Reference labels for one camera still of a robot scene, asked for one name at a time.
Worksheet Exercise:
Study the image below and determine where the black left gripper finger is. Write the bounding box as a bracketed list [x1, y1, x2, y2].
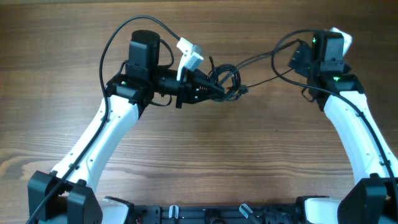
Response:
[186, 88, 224, 104]
[194, 73, 224, 93]

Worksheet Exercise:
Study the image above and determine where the black USB-A cable bundle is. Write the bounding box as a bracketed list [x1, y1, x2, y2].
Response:
[206, 39, 301, 103]

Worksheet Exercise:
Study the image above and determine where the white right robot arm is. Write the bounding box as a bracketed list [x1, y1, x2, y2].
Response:
[289, 28, 397, 223]

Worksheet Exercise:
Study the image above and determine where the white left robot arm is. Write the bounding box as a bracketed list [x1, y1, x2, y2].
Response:
[28, 30, 223, 223]

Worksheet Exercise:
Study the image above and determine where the black left camera cable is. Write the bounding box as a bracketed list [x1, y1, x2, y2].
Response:
[26, 15, 181, 224]

